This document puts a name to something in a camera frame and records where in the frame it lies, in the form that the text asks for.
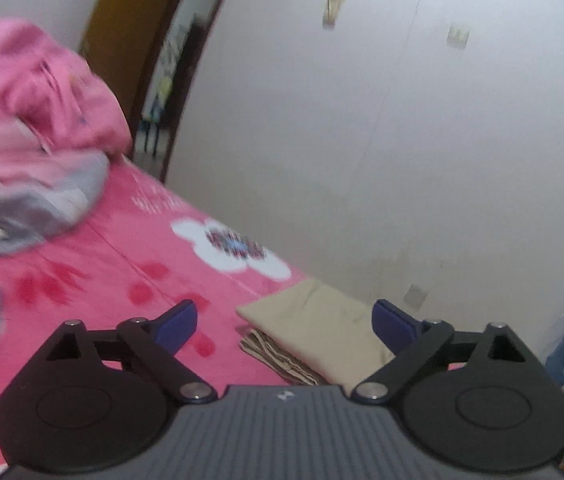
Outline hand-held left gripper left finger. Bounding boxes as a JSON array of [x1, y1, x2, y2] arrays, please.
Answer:
[[44, 299, 219, 406]]

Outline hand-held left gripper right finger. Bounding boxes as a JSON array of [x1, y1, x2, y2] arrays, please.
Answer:
[[351, 299, 525, 406]]

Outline beige pants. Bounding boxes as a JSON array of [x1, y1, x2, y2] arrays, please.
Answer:
[[236, 276, 397, 387]]

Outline pink quilt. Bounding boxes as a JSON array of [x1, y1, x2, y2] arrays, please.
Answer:
[[0, 17, 135, 261]]

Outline brown wooden door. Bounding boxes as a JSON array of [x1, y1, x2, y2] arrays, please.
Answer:
[[80, 0, 197, 161]]

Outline white wall outlet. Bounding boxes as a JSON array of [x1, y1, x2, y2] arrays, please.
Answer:
[[404, 284, 429, 311]]

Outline dark brown door frame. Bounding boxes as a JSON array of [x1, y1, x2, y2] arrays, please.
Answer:
[[132, 0, 245, 186]]

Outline beige wall switch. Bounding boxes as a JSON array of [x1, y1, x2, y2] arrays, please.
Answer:
[[447, 24, 472, 48]]

